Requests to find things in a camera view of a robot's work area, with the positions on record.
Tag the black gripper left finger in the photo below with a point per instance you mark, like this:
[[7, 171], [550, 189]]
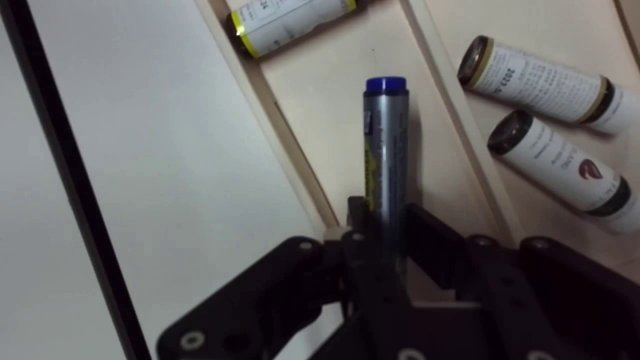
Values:
[[293, 293]]

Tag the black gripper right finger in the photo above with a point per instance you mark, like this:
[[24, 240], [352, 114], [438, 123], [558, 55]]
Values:
[[533, 293]]

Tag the blue and grey marker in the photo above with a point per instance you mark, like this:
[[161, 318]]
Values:
[[385, 152]]

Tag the lower white dark-capped bottle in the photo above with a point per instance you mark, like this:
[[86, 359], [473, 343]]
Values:
[[567, 171]]

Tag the white dark-capped bottle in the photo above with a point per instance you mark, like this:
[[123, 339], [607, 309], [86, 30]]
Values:
[[567, 171], [541, 82]]

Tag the light wooden compartment tray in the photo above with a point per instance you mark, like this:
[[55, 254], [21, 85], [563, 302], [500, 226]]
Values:
[[321, 107]]

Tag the upper white dark-capped bottle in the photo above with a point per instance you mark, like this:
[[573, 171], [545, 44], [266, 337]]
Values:
[[541, 82]]

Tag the yellow-banded small white bottle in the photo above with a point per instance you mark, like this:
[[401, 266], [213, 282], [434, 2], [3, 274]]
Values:
[[293, 23]]

